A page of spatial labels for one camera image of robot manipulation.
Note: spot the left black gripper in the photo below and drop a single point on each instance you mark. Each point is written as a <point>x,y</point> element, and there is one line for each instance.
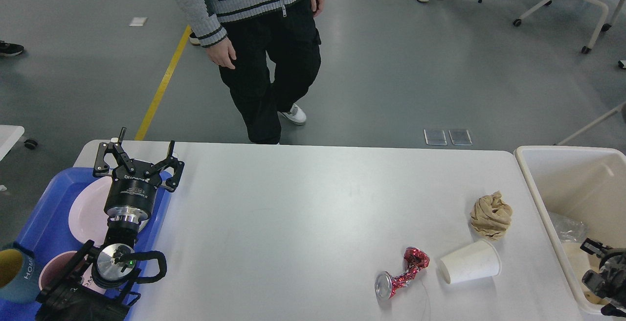
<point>132,194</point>

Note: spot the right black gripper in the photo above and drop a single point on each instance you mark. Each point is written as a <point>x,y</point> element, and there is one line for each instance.
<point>609,282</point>

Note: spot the large foil sheet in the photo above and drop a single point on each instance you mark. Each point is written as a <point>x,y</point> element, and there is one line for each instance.
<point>568,230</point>

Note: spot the pink plate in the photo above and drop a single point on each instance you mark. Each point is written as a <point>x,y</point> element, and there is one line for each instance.
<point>88,221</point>

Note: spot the pink mug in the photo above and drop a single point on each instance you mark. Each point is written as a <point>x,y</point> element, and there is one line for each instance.
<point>54,267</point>

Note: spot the dark teal mug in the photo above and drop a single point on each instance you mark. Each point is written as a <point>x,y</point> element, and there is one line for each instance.
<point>20,271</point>

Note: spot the white paper cup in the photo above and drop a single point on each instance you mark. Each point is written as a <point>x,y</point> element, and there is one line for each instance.
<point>581,262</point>
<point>477,260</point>

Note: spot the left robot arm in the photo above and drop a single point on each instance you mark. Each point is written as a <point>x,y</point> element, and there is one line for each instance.
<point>115,267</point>

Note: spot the beige plastic bin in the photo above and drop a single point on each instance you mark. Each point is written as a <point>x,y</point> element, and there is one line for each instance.
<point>583,183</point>

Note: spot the blue plastic tray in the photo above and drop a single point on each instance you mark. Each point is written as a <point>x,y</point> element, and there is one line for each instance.
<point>47,233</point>

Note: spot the lying white paper cup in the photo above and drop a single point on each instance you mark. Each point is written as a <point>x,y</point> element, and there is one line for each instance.
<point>477,260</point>

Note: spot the crumpled brown paper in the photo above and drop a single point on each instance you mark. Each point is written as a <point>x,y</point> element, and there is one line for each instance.
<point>491,216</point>

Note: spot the white side table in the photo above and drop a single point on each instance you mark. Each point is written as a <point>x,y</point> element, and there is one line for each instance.
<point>9,136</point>

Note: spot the person in blue jeans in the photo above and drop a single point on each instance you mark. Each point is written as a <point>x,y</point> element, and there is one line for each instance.
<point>193,40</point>

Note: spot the person in dark trousers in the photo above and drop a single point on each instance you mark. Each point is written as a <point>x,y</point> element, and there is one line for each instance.
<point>10,49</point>

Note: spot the person in grey sweater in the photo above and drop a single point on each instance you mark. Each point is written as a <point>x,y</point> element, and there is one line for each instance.
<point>268,54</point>

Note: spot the right floor plate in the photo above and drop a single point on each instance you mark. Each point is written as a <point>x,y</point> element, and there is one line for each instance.
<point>460,137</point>

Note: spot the floor plate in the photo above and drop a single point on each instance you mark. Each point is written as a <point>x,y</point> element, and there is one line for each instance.
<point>435,137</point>
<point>460,137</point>

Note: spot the crushed red can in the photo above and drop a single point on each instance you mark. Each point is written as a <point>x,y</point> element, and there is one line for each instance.
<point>386,285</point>

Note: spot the left floor plate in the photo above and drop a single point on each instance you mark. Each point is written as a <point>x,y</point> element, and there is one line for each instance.
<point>435,137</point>

